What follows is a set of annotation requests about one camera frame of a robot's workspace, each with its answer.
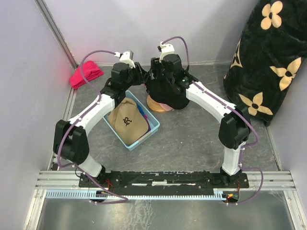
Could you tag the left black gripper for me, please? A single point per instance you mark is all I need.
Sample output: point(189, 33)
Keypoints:
point(142, 75)

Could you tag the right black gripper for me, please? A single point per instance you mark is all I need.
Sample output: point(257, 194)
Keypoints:
point(155, 64)

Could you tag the tan cap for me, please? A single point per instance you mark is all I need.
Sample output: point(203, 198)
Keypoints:
point(127, 121)

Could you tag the pink cap with R logo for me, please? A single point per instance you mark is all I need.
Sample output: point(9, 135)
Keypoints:
point(166, 107)

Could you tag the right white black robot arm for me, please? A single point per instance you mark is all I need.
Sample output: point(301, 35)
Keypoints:
point(171, 85)

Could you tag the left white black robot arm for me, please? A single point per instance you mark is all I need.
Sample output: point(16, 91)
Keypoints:
point(70, 139)

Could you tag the colourful cap in basket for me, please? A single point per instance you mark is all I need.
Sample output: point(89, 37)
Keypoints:
point(144, 116)

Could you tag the wooden hat stand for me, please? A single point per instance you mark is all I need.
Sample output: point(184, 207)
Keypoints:
point(154, 106)

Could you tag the red cloth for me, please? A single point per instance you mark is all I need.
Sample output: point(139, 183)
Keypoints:
point(90, 71)

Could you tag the light blue plastic basket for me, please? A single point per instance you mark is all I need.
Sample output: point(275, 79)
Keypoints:
point(154, 123)

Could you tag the black floral blanket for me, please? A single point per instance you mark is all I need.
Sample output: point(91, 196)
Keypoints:
point(271, 49)

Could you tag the aluminium corner profile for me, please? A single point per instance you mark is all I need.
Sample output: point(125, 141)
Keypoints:
point(56, 31)

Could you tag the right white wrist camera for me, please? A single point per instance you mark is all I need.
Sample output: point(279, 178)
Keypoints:
point(165, 49)

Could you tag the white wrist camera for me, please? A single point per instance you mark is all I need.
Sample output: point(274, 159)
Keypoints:
point(126, 57)
point(165, 49)

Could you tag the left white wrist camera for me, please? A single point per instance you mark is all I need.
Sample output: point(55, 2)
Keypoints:
point(126, 57)

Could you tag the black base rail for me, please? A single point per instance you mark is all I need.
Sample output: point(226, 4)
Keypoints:
point(171, 183)

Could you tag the light blue cable duct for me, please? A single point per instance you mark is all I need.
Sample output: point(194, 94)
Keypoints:
point(95, 195)

